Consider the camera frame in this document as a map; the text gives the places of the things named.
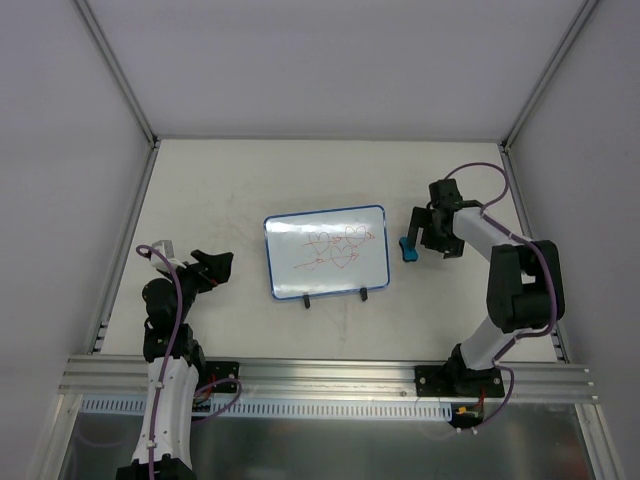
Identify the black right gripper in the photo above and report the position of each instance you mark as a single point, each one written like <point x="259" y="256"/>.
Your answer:
<point x="430" y="228"/>

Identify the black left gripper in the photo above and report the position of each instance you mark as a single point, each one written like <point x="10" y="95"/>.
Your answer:
<point x="203" y="270"/>

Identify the blue whiteboard eraser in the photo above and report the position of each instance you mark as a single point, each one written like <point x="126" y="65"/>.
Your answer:
<point x="409" y="254"/>

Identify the blue framed whiteboard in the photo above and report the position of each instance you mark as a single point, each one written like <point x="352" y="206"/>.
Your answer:
<point x="327" y="252"/>

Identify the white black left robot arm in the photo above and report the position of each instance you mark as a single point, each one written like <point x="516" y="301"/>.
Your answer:
<point x="176" y="364"/>

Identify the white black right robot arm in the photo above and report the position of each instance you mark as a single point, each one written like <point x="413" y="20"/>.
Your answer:
<point x="524" y="298"/>

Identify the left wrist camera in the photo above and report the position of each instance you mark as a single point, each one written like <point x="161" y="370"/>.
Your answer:
<point x="161" y="250"/>

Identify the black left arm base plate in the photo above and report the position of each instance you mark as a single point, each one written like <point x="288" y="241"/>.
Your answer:
<point x="221" y="376"/>

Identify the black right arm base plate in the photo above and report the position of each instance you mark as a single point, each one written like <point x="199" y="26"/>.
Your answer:
<point x="436" y="381"/>

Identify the aluminium front rail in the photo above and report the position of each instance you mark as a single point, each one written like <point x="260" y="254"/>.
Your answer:
<point x="329" y="379"/>

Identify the slotted white cable duct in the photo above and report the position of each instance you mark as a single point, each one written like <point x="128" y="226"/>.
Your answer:
<point x="291" y="409"/>

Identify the right aluminium frame post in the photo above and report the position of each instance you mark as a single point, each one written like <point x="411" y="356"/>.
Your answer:
<point x="571" y="35"/>

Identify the aluminium frame post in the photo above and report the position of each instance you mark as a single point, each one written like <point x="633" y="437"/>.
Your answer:
<point x="113" y="65"/>
<point x="571" y="35"/>

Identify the left aluminium frame post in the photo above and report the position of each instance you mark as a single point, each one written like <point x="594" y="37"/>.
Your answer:
<point x="113" y="65"/>

